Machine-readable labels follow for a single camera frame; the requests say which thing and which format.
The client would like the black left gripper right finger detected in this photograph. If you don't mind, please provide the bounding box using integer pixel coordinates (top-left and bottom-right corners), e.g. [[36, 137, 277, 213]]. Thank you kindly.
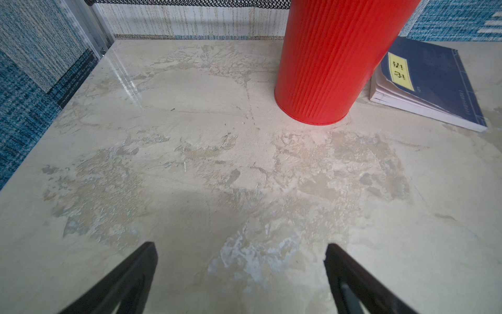
[[324, 243, 416, 313]]

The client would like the dark blue notebook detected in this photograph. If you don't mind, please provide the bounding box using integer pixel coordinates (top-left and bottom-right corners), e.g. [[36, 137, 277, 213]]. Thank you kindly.
[[369, 37, 488, 132]]

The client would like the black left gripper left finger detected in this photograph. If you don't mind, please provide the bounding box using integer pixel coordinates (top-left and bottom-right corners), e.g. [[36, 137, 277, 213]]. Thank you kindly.
[[61, 242, 158, 313]]

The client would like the red ribbed pencil cup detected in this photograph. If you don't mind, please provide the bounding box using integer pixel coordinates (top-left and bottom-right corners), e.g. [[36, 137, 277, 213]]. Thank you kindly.
[[275, 0, 419, 125]]

